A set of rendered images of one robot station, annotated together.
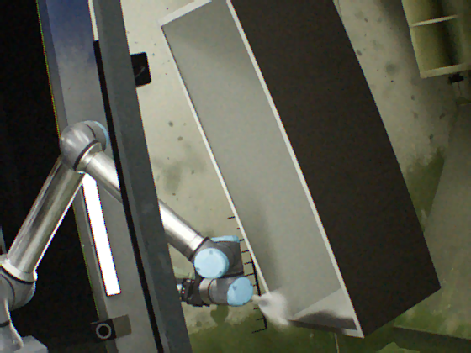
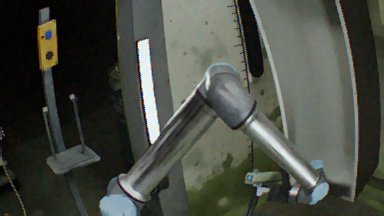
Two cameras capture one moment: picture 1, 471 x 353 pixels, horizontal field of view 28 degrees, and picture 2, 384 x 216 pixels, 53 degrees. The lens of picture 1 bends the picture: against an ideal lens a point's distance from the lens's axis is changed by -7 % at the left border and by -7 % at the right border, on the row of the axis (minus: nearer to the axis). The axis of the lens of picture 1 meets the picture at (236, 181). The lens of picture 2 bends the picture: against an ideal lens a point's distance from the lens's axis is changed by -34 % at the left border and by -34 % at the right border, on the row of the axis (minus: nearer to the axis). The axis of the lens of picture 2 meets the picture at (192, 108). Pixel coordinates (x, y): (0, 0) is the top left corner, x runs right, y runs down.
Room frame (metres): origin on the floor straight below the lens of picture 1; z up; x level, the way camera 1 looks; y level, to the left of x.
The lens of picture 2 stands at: (1.47, 0.92, 1.86)
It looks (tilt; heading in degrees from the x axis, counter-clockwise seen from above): 22 degrees down; 347
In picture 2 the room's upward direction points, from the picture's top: 7 degrees counter-clockwise
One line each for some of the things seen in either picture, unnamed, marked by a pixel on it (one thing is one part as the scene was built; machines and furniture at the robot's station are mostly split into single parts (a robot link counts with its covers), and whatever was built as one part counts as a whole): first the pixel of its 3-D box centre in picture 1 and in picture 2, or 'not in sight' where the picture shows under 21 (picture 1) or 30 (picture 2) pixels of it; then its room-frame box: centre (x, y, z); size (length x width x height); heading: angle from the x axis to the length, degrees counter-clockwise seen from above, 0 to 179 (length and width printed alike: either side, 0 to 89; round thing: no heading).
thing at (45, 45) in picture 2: not in sight; (47, 44); (3.85, 1.12, 1.42); 0.12 x 0.06 x 0.26; 112
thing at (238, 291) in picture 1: (230, 290); (309, 194); (3.01, 0.08, 0.71); 0.12 x 0.09 x 0.10; 40
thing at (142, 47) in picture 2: (96, 218); (148, 102); (3.87, 0.57, 0.96); 0.06 x 0.02 x 0.63; 112
